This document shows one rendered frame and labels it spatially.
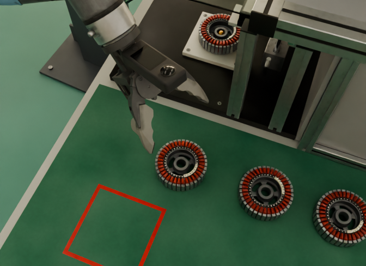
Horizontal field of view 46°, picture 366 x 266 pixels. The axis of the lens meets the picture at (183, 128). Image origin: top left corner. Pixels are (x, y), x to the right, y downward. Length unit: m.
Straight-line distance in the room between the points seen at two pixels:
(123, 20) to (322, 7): 0.32
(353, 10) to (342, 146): 0.34
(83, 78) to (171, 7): 0.93
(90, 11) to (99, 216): 0.43
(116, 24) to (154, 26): 0.47
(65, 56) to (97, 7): 1.46
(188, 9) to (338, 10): 0.55
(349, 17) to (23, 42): 1.79
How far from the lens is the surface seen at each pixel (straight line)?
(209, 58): 1.08
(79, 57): 2.13
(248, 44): 0.81
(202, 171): 0.91
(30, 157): 1.91
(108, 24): 0.70
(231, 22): 1.03
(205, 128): 1.00
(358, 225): 0.94
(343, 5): 0.77
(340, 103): 0.86
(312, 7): 0.75
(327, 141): 0.98
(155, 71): 0.68
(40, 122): 1.98
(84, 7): 0.70
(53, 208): 0.96
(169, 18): 1.18
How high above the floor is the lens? 1.61
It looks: 60 degrees down
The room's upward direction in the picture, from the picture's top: straight up
